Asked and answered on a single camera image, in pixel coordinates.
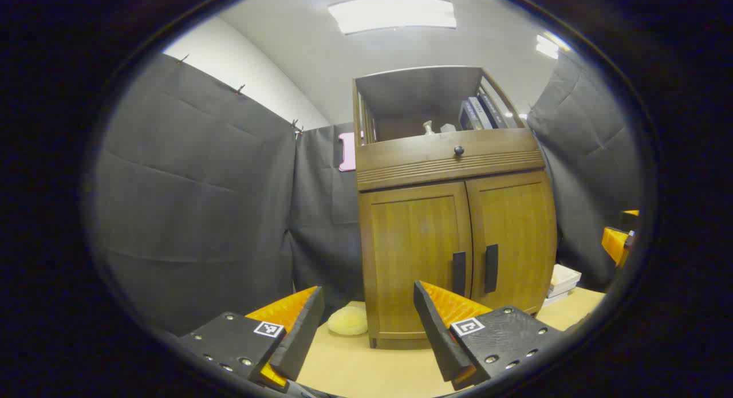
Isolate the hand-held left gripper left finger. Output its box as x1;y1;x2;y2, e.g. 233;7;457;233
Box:
176;286;326;394

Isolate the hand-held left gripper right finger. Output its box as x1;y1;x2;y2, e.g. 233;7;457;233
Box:
413;281;565;391

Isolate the black door handle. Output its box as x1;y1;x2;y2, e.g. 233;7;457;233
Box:
484;244;499;294
452;252;467;297

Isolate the wooden cabinet door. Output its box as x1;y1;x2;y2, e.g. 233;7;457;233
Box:
465;170;557;316
360;182;474;338

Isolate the wooden double-door shoe cabinet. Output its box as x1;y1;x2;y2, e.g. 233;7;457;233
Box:
352;66;559;350

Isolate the wooden cabinet drawer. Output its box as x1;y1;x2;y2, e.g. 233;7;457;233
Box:
355;128;545;191

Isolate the thick white book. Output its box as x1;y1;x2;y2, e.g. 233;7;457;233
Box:
551;265;582;293

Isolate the black backdrop cloth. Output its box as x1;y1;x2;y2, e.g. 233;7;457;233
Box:
94;52;642;336

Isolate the upright dark book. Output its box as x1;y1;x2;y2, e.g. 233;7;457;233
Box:
478;92;510;128
468;96;494;129
458;100;479;131

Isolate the small ceiling light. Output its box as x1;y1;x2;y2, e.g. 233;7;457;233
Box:
536;34;561;60

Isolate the rectangular ceiling light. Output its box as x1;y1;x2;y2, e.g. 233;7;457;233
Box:
328;0;458;35

